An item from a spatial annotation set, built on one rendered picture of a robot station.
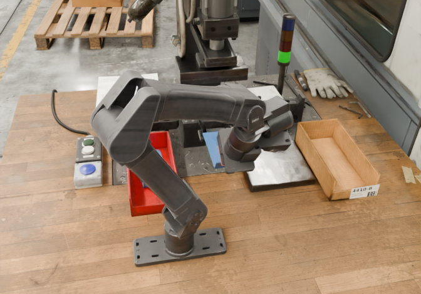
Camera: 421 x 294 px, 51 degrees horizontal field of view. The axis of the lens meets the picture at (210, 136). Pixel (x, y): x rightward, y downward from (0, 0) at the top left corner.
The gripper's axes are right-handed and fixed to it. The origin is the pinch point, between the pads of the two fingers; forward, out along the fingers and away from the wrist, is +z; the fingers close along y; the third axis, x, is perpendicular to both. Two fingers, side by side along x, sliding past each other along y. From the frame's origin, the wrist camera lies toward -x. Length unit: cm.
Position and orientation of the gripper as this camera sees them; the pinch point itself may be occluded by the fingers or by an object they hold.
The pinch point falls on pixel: (228, 162)
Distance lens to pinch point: 104.3
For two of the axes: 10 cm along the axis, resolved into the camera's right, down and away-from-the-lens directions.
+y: -1.7, -9.1, 3.7
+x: -9.7, 1.0, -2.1
